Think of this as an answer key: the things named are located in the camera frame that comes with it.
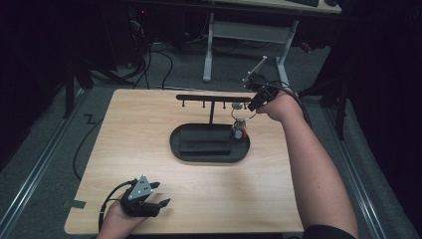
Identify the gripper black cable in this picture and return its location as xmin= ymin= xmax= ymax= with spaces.
xmin=98 ymin=178 xmax=137 ymax=233
xmin=265 ymin=80 xmax=314 ymax=129

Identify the bundle of black floor cables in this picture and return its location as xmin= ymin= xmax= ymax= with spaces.
xmin=130 ymin=41 xmax=174 ymax=91

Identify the thin black floor cable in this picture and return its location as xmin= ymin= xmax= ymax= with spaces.
xmin=73 ymin=118 xmax=105 ymax=182

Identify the dark computer tower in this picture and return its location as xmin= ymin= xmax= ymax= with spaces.
xmin=108 ymin=4 xmax=151 ymax=69

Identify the black wallet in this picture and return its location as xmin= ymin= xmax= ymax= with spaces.
xmin=178 ymin=129 xmax=233 ymax=156

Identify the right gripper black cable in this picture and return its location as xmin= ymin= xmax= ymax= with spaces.
xmin=265 ymin=80 xmax=314 ymax=129

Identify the black metal stand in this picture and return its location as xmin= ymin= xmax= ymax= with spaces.
xmin=289 ymin=79 xmax=350 ymax=140
xmin=62 ymin=59 xmax=133 ymax=120

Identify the metal floor rail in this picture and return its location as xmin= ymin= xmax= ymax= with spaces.
xmin=0 ymin=88 xmax=88 ymax=232
xmin=321 ymin=108 xmax=388 ymax=239

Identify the black keyboard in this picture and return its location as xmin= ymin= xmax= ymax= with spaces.
xmin=287 ymin=0 xmax=320 ymax=8

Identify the black key rack with tray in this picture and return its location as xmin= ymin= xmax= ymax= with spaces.
xmin=169 ymin=94 xmax=252 ymax=164

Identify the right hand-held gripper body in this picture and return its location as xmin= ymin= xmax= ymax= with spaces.
xmin=242 ymin=55 xmax=281 ymax=102

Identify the person's right hand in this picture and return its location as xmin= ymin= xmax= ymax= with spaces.
xmin=257 ymin=94 xmax=304 ymax=123

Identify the person's left hand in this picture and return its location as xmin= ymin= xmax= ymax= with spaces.
xmin=97 ymin=200 xmax=149 ymax=239

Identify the key bunch with coloured tags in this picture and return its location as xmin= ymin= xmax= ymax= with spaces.
xmin=229 ymin=107 xmax=258 ymax=141

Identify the dark tape patch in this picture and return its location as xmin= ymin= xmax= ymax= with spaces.
xmin=62 ymin=199 xmax=88 ymax=210

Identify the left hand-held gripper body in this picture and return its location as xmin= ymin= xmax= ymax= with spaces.
xmin=119 ymin=174 xmax=161 ymax=219

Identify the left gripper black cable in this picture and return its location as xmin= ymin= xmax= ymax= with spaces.
xmin=98 ymin=178 xmax=137 ymax=233

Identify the desk with white legs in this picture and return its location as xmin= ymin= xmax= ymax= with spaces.
xmin=202 ymin=0 xmax=342 ymax=91

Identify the black sleeve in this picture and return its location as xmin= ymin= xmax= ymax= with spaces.
xmin=302 ymin=224 xmax=357 ymax=239

